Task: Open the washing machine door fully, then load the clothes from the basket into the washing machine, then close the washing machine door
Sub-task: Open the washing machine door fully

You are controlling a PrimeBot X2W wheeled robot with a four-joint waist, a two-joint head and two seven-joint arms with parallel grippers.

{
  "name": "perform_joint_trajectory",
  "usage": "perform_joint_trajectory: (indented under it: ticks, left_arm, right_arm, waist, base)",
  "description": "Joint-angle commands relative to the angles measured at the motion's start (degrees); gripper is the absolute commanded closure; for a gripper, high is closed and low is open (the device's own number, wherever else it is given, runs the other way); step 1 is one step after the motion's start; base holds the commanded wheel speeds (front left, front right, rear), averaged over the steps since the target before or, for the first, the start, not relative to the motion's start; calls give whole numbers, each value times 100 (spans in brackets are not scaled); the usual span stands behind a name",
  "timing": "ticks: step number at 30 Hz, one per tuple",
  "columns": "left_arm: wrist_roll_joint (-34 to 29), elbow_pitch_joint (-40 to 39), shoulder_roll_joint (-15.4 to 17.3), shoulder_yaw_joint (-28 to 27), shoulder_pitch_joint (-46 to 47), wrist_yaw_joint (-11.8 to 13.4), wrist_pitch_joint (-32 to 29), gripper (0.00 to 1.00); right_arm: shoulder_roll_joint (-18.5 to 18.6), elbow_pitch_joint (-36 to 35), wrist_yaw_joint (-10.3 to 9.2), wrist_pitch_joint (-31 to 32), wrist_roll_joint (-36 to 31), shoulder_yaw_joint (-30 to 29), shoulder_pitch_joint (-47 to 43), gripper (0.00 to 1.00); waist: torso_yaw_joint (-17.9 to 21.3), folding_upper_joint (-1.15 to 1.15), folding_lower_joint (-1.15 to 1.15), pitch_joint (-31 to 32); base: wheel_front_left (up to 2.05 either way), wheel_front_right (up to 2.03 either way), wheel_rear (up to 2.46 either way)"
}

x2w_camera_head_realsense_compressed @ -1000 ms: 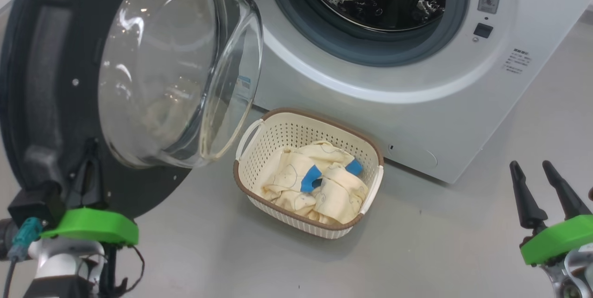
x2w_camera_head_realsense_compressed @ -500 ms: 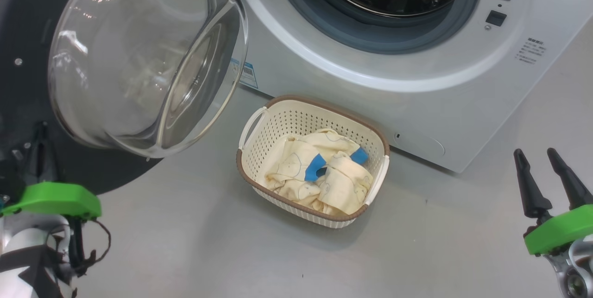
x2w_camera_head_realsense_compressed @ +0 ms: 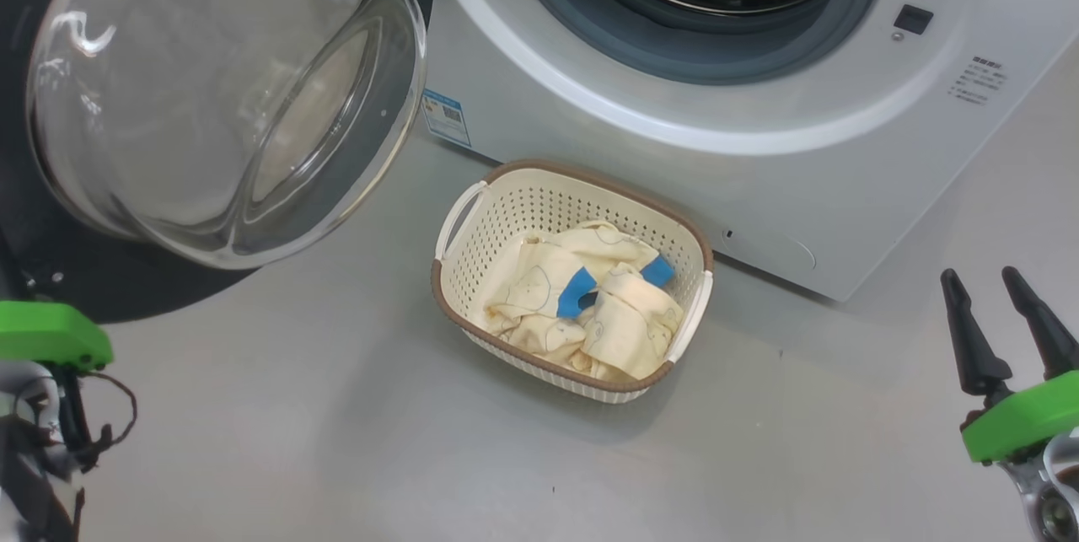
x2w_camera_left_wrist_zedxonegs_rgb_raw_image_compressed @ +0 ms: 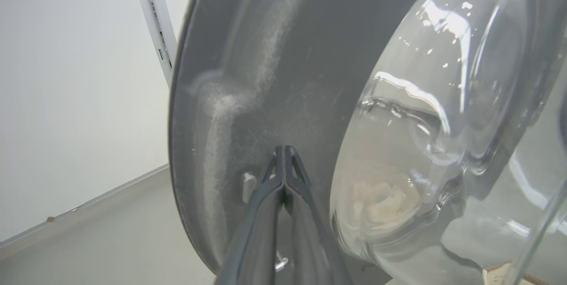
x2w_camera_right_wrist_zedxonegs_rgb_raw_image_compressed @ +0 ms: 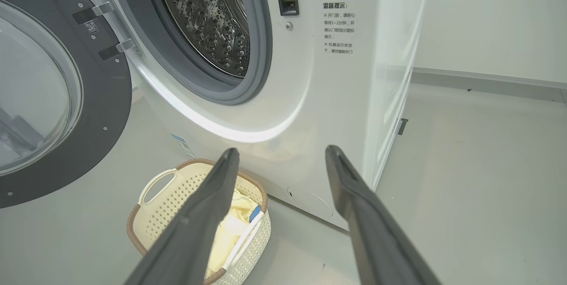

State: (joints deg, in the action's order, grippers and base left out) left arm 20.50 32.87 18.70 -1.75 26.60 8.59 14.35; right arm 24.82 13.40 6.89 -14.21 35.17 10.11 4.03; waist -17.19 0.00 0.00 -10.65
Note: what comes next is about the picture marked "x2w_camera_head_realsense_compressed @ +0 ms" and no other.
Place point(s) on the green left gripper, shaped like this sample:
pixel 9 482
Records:
pixel 46 335

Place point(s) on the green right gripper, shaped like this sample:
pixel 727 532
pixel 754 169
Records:
pixel 1028 424

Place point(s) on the round glass washing machine door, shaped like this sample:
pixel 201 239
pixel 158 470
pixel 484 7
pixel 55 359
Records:
pixel 211 104

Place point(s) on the cream garment with blue cuff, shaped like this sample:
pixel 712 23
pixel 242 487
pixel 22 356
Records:
pixel 632 327
pixel 527 289

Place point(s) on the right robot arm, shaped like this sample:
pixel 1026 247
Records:
pixel 1054 500

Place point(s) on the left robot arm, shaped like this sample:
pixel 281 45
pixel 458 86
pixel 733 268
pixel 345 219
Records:
pixel 25 474

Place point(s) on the white washing machine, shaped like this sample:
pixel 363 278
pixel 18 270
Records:
pixel 801 171

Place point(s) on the blue energy label sticker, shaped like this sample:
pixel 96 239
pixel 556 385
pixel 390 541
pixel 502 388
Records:
pixel 445 116

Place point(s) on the cream perforated laundry basket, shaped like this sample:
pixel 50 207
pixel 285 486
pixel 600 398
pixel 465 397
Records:
pixel 506 213

